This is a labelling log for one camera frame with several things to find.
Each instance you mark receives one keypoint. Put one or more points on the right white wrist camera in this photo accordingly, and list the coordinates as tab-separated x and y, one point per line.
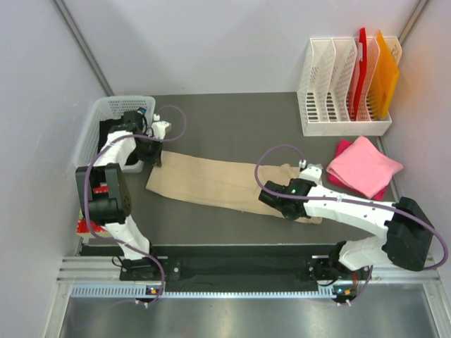
310	172

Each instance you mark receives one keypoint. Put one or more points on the orange folder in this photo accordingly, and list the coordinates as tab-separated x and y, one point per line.
384	80

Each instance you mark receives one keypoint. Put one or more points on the light pink folded cloth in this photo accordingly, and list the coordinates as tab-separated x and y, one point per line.
364	168

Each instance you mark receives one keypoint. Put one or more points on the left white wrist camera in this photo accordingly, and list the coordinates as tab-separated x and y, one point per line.
159	128

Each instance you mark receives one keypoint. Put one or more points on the aluminium frame rail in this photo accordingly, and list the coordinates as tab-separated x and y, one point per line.
100	269

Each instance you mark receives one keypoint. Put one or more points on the white plastic basket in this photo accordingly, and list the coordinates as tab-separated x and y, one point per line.
103	109

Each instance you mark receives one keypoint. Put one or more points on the beige t shirt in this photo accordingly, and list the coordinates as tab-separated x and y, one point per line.
209	182

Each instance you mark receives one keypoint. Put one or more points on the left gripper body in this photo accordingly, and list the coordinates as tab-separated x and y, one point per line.
150	150

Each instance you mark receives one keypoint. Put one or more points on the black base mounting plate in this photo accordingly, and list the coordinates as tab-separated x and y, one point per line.
224	269

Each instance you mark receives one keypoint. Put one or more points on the black t shirt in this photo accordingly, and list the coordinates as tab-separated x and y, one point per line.
104	129

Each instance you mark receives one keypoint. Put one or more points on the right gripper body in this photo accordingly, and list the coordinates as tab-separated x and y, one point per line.
291	217

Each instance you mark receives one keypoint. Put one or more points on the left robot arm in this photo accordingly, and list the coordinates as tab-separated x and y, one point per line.
105	199

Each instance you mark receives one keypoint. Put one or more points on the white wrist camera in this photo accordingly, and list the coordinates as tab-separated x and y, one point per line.
159	128
310	172

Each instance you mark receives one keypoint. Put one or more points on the white file organizer rack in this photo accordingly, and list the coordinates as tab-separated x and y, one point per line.
323	94

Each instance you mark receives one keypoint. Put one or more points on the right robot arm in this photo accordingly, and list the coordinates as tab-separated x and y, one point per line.
400	233

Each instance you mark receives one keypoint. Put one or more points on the red folder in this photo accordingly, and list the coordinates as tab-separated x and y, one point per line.
359	74

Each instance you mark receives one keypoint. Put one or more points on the white slotted cable duct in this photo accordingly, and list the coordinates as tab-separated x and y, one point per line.
142	291

